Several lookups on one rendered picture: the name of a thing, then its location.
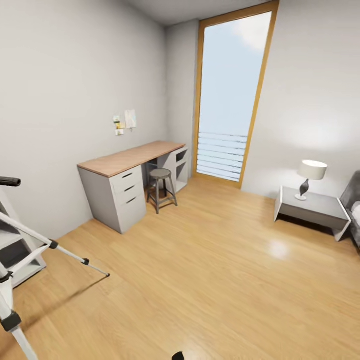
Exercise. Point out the bookcase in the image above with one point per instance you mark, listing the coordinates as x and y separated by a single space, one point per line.
10 235

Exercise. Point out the desk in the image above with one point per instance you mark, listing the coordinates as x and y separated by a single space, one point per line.
114 183

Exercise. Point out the nightstand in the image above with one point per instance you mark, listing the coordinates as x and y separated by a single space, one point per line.
321 209

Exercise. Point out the table lamp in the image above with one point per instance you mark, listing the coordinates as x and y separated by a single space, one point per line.
311 170

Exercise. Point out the fixed window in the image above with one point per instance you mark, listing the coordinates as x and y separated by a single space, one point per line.
233 51

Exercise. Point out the taboret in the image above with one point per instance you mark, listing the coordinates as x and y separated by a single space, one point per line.
160 174

